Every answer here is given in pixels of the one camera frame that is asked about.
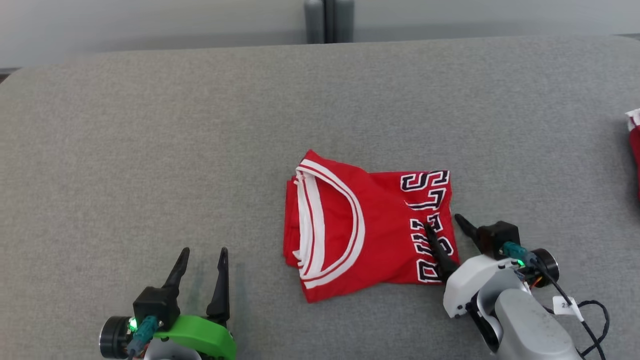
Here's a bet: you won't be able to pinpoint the red shorts with elastic waistband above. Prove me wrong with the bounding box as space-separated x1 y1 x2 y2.
625 107 640 201

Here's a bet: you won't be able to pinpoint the left camera cable teal plug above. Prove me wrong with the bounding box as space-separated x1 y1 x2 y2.
125 315 160 359

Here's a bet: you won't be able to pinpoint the grey partition post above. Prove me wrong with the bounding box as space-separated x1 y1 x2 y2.
304 0 356 45

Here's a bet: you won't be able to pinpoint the white cable label tag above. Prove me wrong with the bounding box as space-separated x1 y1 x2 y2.
552 296 585 322

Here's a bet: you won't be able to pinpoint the red basketball jersey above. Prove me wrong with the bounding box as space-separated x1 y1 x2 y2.
282 149 461 304

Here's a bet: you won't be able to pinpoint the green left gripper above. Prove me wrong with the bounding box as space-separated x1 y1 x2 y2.
154 247 237 360

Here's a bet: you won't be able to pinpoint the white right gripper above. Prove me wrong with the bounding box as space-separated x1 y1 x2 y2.
422 213 525 319

